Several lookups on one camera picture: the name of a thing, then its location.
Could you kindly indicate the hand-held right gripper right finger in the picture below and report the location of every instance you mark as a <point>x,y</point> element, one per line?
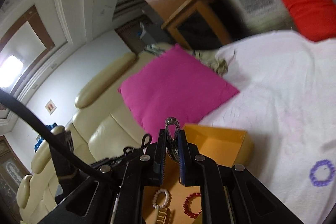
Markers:
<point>184,161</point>

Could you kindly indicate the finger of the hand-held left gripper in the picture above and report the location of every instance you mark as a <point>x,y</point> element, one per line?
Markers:
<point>123,154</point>

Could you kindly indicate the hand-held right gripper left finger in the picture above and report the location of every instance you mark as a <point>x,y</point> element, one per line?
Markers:
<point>160,161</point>

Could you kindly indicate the orange box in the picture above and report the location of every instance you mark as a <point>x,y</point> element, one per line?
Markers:
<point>218,140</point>

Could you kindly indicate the beige hair clip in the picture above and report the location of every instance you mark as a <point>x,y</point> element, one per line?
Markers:
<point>162,216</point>

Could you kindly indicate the cream leather sofa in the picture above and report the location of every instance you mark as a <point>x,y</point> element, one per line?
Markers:
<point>110,132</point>

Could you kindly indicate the blue knit fabric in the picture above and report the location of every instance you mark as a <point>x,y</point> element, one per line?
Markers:
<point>42,138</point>

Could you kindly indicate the ornate glass door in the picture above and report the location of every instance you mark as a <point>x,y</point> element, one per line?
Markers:
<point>10,174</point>

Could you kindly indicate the pink pillow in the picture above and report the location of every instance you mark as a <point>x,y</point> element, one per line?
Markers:
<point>173,87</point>

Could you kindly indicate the camouflage cloth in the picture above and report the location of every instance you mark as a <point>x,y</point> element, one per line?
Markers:
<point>220,65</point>

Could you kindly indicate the ceiling light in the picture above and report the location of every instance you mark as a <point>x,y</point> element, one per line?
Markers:
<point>10,70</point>

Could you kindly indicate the white blanket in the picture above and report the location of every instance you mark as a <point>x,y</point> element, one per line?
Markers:
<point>275,108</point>

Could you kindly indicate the striped cloth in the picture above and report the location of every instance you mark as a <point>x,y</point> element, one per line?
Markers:
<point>153,49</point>

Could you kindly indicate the wooden cabinet with dark panel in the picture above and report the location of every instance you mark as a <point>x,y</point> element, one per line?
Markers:
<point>194,27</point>

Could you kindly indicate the red pillow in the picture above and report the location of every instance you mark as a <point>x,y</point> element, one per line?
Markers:
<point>309,6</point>

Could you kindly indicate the small framed wall picture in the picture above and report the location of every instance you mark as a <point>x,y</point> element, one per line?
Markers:
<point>50,106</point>

